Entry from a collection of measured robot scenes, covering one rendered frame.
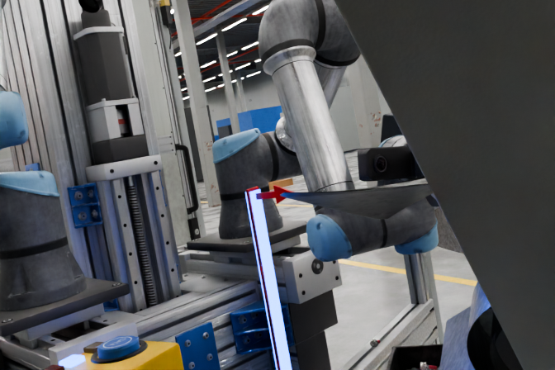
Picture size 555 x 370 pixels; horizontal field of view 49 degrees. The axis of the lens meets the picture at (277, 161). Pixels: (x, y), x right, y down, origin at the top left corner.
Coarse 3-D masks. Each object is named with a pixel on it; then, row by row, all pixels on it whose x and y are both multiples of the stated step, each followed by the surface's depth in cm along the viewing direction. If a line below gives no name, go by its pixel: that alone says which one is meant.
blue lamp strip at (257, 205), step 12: (252, 192) 79; (252, 204) 79; (264, 216) 81; (264, 228) 80; (264, 240) 80; (264, 252) 80; (264, 264) 79; (264, 276) 79; (276, 288) 81; (276, 300) 81; (276, 312) 80; (276, 324) 80; (276, 336) 80; (288, 360) 81
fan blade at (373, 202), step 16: (288, 192) 66; (304, 192) 65; (320, 192) 64; (336, 192) 64; (352, 192) 64; (368, 192) 68; (384, 192) 71; (400, 192) 73; (416, 192) 74; (432, 192) 76; (336, 208) 77; (352, 208) 78; (368, 208) 79; (384, 208) 80; (400, 208) 80
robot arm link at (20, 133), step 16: (0, 0) 100; (0, 16) 97; (0, 32) 93; (0, 48) 91; (0, 64) 88; (0, 80) 85; (0, 96) 81; (16, 96) 82; (0, 112) 80; (16, 112) 80; (0, 128) 80; (16, 128) 81; (0, 144) 81; (16, 144) 83
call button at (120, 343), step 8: (120, 336) 62; (128, 336) 61; (104, 344) 60; (112, 344) 60; (120, 344) 59; (128, 344) 59; (136, 344) 60; (104, 352) 58; (112, 352) 58; (120, 352) 58; (128, 352) 59
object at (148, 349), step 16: (96, 352) 61; (144, 352) 59; (160, 352) 58; (176, 352) 60; (64, 368) 58; (80, 368) 57; (96, 368) 57; (112, 368) 56; (128, 368) 55; (144, 368) 56; (160, 368) 58; (176, 368) 60
